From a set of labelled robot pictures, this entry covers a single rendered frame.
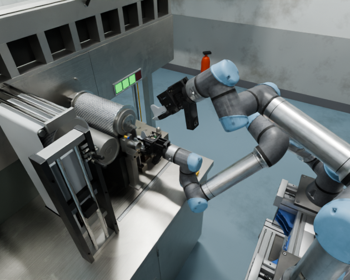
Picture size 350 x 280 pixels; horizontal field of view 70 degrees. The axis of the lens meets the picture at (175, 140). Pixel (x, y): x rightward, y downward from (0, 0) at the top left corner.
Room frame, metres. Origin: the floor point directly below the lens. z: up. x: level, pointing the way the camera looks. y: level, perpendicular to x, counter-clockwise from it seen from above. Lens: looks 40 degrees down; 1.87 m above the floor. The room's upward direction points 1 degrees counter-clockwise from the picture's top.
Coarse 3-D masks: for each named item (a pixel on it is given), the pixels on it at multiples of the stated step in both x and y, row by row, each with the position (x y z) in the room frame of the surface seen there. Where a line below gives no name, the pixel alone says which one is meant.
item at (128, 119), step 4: (124, 116) 0.85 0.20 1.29; (128, 116) 0.86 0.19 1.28; (132, 116) 0.87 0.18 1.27; (124, 120) 0.83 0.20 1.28; (128, 120) 0.86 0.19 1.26; (132, 120) 0.87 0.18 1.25; (124, 124) 0.83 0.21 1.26; (128, 124) 0.85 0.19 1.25; (124, 128) 0.83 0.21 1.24; (128, 128) 0.85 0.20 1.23
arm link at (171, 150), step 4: (172, 144) 0.83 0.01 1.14; (168, 148) 0.80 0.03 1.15; (172, 148) 0.80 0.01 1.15; (176, 148) 0.80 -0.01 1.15; (168, 152) 0.79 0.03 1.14; (172, 152) 0.78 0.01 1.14; (168, 156) 0.78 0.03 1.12; (172, 156) 0.77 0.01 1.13; (168, 160) 0.77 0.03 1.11; (172, 160) 0.77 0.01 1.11
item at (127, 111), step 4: (76, 100) 0.97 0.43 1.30; (124, 112) 0.85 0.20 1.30; (128, 112) 0.87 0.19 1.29; (132, 112) 0.89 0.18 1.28; (120, 116) 0.83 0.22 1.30; (120, 120) 0.83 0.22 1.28; (116, 124) 0.82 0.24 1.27; (120, 124) 0.82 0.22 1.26; (116, 128) 0.81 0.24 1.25; (120, 128) 0.82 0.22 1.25; (132, 128) 0.88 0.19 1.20; (120, 132) 0.82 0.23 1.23; (124, 132) 0.84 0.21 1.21; (128, 132) 0.86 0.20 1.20
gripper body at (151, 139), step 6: (144, 138) 0.86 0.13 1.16; (150, 138) 0.86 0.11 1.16; (156, 138) 0.85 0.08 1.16; (162, 138) 0.85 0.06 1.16; (144, 144) 0.85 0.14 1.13; (150, 144) 0.83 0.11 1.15; (156, 144) 0.83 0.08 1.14; (162, 144) 0.84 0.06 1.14; (168, 144) 0.83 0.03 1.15; (150, 150) 0.83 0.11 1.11; (156, 150) 0.84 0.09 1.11; (162, 150) 0.83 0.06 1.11; (162, 156) 0.80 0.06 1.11
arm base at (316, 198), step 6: (312, 186) 0.80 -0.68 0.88; (318, 186) 0.77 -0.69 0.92; (306, 192) 0.80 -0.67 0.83; (312, 192) 0.78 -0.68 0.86; (318, 192) 0.76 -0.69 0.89; (324, 192) 0.74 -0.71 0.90; (330, 192) 0.73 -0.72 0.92; (312, 198) 0.75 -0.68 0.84; (318, 198) 0.74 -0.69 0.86; (324, 198) 0.73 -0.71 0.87; (330, 198) 0.72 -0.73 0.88; (318, 204) 0.73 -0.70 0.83; (324, 204) 0.72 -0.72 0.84
